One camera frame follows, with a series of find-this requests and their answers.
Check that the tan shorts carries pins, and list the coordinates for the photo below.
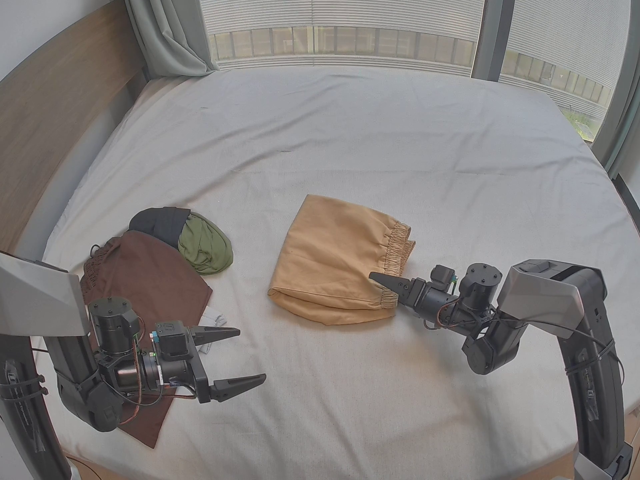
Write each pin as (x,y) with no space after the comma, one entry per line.
(330,258)

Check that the black garment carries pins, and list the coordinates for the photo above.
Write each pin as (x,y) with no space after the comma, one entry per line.
(155,223)

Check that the green garment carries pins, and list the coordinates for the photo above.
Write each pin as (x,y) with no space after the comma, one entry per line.
(205,248)

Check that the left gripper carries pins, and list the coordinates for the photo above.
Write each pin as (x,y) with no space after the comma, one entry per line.
(175,373)

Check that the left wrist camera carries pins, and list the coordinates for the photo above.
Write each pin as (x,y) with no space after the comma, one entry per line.
(171,340)

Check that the grey-green curtain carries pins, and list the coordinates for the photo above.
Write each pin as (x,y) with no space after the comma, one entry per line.
(165,28)

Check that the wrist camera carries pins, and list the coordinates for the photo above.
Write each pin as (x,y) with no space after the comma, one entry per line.
(171,340)
(442,274)

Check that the window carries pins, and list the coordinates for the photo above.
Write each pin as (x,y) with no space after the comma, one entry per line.
(350,8)

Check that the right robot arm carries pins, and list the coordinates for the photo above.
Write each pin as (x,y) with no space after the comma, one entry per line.
(540,293)

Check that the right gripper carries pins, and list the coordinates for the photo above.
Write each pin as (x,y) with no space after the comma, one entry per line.
(425,298)

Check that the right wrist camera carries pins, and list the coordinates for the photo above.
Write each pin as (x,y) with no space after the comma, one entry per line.
(442,274)

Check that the bed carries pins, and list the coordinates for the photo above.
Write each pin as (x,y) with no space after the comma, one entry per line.
(350,133)

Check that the brown shorts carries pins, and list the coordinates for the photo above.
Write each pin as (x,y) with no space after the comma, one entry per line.
(150,278)

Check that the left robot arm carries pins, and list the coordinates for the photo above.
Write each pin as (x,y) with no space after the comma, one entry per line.
(40,293)

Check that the white garment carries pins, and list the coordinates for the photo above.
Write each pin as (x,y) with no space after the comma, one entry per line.
(215,315)

